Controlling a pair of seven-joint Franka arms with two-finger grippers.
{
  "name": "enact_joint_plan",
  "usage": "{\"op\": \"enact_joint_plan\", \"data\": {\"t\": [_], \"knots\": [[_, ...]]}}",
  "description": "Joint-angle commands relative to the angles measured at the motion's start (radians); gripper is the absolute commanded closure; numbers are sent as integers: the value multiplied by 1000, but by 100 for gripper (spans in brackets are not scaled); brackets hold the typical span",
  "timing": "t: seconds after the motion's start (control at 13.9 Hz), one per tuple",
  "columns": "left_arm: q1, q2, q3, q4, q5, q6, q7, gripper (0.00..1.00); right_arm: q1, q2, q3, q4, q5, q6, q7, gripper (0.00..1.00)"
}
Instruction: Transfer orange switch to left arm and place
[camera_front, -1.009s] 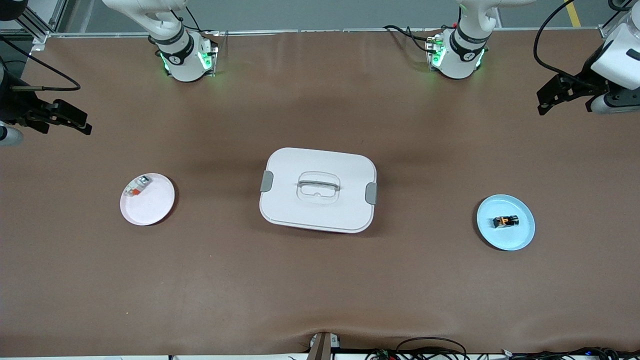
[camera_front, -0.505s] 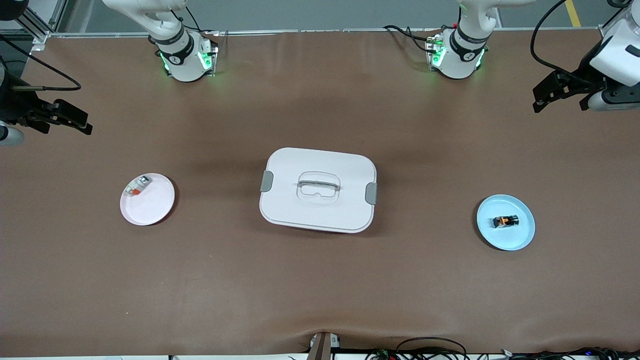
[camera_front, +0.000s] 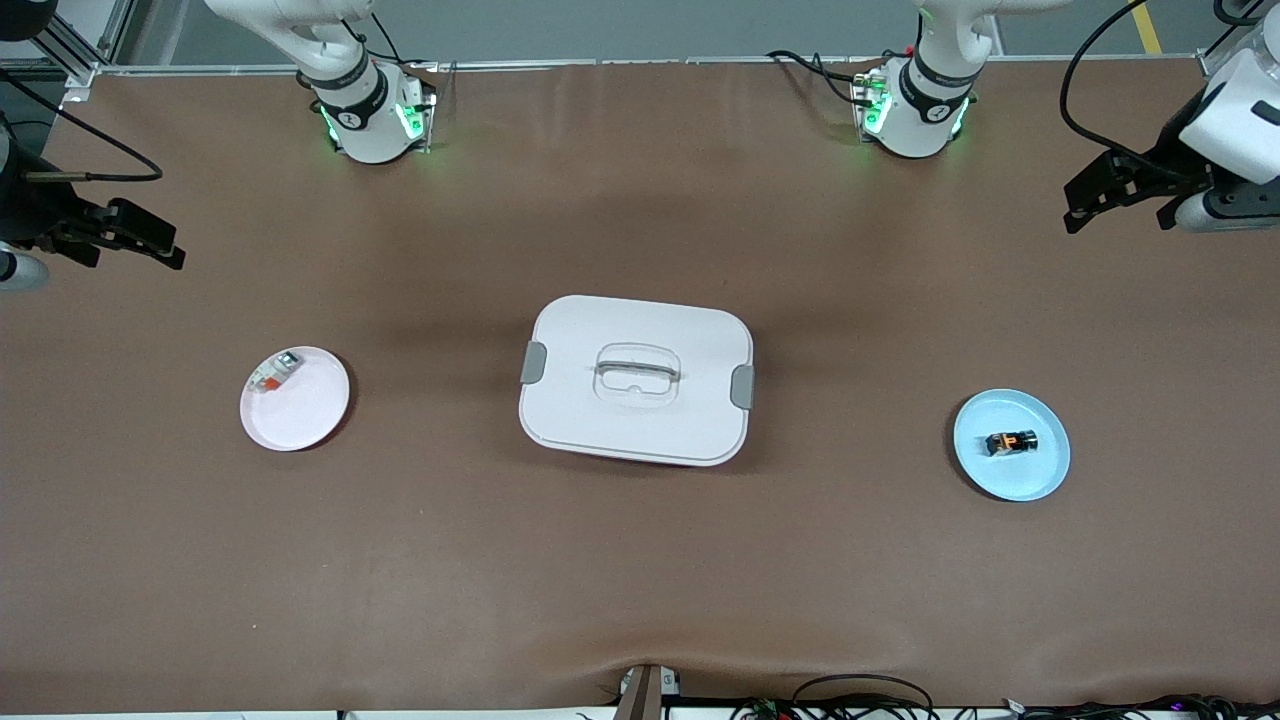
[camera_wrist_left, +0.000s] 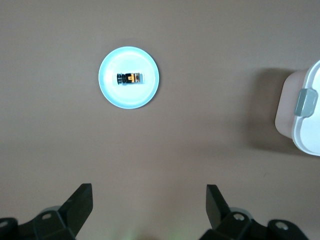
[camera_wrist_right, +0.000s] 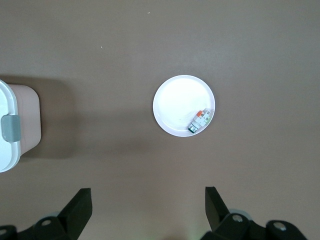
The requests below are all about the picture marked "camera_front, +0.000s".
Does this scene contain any white lidded storage box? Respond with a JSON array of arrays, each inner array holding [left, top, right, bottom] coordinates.
[[518, 294, 756, 468]]

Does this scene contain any pink round plate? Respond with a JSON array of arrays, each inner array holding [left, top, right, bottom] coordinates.
[[239, 345, 352, 453]]

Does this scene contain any light blue round plate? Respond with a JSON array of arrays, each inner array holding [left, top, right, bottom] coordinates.
[[952, 388, 1072, 503]]

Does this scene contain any aluminium frame strut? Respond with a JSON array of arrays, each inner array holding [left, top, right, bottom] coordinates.
[[30, 0, 136, 103], [1195, 0, 1280, 81]]

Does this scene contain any black left base cable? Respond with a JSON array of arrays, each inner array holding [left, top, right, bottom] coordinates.
[[766, 48, 883, 107]]

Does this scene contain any black base cable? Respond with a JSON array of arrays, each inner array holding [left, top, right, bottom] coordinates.
[[766, 48, 883, 107], [365, 10, 441, 73]]

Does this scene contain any black right base cable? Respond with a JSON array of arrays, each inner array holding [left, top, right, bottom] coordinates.
[[365, 10, 441, 73]]

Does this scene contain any aluminium table edge rail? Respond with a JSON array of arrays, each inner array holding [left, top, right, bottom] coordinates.
[[95, 54, 1233, 77]]

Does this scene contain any tangled cable bundle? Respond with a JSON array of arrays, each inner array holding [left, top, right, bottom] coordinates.
[[730, 693, 1280, 720]]

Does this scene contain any black looped cable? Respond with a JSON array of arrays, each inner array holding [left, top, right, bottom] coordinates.
[[790, 673, 936, 719]]

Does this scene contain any brown camera mount post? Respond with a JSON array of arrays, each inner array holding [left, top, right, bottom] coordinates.
[[612, 663, 683, 720]]

